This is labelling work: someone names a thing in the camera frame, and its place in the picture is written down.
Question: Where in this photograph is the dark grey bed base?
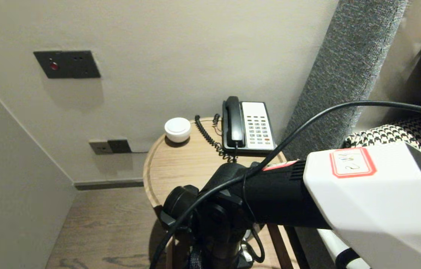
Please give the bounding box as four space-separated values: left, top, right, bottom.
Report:
294 226 330 269

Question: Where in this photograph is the round wooden nightstand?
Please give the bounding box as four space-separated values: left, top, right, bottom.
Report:
142 117 287 210

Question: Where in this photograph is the white bed sheet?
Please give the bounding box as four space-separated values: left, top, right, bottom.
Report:
317 228 371 269

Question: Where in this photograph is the black and white desk telephone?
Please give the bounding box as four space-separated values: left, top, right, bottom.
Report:
222 101 276 155

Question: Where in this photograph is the brown skirting board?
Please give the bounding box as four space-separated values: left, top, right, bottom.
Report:
74 179 144 191

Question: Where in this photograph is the white round puck device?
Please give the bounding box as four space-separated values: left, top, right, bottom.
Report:
164 117 191 143

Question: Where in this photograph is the black telephone handset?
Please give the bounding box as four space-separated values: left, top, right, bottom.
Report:
225 96 245 148

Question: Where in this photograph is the grey upholstered headboard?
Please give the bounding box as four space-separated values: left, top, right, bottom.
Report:
283 0 408 161

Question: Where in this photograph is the houndstooth black and white pillow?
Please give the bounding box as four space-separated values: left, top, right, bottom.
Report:
345 116 421 174

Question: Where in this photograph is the beige upholstered headboard panel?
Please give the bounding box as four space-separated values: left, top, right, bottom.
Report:
358 0 421 131

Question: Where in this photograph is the black coiled telephone cord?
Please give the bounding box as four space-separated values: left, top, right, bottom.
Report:
195 114 238 165

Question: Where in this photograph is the grey wall socket plate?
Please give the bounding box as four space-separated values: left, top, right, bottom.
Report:
89 140 113 155

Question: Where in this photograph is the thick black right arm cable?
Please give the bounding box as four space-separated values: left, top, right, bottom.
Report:
150 100 421 269

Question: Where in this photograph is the dark wall switch panel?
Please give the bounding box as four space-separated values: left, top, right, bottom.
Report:
33 50 101 79

